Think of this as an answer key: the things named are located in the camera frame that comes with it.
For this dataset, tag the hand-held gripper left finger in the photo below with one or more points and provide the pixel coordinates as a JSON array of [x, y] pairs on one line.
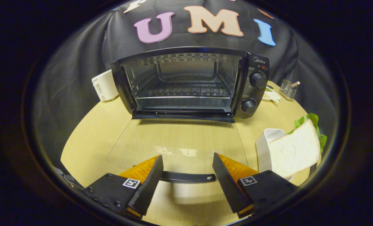
[[148, 188]]

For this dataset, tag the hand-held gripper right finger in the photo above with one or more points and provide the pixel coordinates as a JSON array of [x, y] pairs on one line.
[[227, 185]]

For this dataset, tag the bread and lettuce sandwich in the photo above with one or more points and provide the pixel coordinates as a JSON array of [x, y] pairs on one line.
[[294, 150]]

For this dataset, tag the black toaster oven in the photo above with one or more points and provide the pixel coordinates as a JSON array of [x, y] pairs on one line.
[[252, 94]]

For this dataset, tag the white pop-up toaster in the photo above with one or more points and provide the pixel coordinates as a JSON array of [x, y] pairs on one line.
[[104, 86]]

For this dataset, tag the white rectangular dish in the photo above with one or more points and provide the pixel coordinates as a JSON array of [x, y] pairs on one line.
[[263, 150]]

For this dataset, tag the white divided grain dish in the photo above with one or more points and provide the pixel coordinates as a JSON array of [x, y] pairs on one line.
[[271, 96]]

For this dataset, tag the clear utensil holder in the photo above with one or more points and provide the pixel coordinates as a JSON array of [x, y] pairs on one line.
[[287, 91]]

